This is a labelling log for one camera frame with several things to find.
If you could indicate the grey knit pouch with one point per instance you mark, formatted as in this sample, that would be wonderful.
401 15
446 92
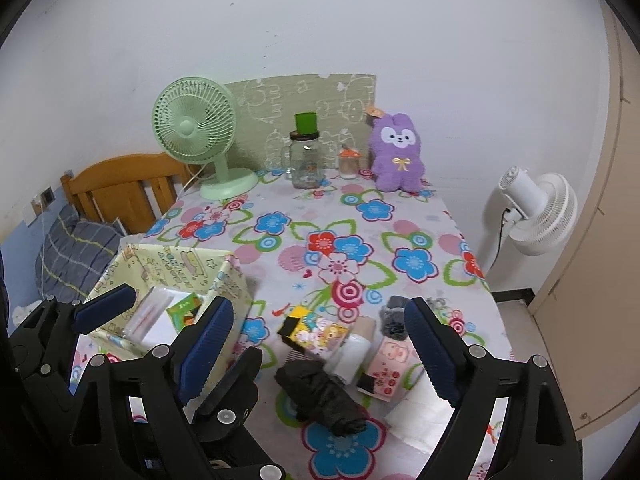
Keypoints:
392 310

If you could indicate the white tissue pack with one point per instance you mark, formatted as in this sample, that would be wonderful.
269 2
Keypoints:
145 317

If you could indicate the green printed wall board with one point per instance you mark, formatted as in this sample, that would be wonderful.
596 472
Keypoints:
320 95

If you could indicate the small cotton swab jar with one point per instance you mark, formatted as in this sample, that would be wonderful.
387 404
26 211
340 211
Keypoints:
349 165

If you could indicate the glass jar with black lid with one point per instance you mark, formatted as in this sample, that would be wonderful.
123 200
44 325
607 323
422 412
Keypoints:
306 162

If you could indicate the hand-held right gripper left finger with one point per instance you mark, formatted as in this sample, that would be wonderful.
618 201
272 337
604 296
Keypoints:
205 350

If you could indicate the white floor fan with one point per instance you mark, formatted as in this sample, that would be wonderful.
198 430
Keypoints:
542 215

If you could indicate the floral tablecloth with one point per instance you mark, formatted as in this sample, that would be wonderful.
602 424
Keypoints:
350 225

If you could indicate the green desk fan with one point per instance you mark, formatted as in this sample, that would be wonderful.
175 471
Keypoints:
192 125

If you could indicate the black cloth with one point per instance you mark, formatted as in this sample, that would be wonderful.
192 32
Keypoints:
320 390

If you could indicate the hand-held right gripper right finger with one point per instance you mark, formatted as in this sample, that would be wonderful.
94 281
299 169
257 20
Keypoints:
431 355

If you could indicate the green snack packet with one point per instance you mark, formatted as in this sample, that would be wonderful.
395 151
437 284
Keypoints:
182 310

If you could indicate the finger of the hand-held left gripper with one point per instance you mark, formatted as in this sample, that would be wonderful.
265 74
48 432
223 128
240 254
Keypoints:
105 307
235 385

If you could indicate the pink cartoon tissue packet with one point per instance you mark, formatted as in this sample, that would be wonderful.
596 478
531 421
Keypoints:
392 365

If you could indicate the yellow cartoon tissue packet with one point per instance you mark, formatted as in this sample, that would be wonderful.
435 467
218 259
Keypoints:
320 335

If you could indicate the white paper napkin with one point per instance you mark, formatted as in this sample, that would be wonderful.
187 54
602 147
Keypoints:
415 420

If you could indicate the purple plush bunny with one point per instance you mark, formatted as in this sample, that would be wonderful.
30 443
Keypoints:
397 160

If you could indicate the beige wooden door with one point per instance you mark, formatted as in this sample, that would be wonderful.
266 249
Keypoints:
600 210

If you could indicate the toilet paper roll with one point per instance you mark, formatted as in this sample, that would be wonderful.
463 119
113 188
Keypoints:
350 355

